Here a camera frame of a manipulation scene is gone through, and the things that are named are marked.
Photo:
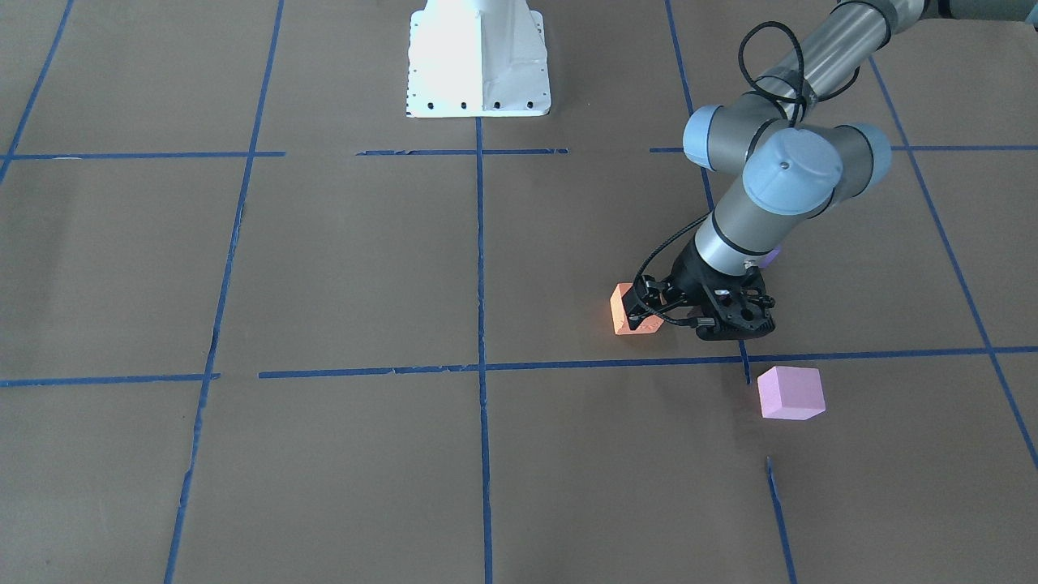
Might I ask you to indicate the brown paper table cover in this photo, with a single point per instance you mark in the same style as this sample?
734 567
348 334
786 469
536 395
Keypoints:
259 326

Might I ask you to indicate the purple foam cube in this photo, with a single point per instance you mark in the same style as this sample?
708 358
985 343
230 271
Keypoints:
769 258

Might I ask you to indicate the orange foam cube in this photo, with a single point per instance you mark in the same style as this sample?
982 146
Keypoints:
621 324

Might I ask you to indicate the pink foam cube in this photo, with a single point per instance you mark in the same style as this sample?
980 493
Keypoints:
791 393

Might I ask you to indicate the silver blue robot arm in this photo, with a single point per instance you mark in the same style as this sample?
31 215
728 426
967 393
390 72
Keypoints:
785 172

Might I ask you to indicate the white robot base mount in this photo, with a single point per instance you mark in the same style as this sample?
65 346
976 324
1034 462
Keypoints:
477 59

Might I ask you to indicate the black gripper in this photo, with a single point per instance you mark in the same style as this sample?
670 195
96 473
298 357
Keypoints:
686 281

